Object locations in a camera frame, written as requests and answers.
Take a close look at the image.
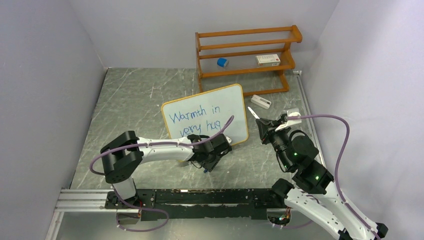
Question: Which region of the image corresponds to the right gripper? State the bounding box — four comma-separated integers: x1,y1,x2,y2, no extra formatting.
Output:
256,116,293,170

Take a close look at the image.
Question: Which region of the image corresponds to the white blue whiteboard marker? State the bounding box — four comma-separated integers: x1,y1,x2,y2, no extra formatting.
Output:
247,106,260,119

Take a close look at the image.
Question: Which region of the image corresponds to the yellow framed whiteboard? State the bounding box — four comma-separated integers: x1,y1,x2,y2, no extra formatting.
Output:
161,83,249,145

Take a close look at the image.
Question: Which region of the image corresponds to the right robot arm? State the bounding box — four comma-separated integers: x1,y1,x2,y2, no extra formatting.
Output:
255,112,389,240

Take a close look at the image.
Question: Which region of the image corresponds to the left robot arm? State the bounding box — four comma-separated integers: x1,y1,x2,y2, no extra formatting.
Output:
94,130,233,209

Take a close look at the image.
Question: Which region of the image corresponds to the white whiteboard eraser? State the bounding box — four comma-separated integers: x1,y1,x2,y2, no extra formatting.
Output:
250,94,272,109

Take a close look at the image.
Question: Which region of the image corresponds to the white red cardboard box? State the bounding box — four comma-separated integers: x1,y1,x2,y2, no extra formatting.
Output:
255,54,281,67

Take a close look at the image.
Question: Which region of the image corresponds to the orange wooden shelf rack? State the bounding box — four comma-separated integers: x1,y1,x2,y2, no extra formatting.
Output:
195,24,303,97

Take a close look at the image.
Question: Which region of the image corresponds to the blue eraser block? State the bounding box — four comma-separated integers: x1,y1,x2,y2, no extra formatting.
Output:
216,57,229,68

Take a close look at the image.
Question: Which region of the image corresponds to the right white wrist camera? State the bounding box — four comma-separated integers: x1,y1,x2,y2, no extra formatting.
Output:
275,108,302,132

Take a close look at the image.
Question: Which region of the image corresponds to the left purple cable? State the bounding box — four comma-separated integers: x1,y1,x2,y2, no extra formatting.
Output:
89,115,235,213

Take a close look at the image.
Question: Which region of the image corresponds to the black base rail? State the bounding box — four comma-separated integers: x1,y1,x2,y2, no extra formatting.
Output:
126,188,286,220

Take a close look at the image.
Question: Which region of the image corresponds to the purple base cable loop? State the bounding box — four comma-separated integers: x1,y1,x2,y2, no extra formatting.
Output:
115,206,170,233

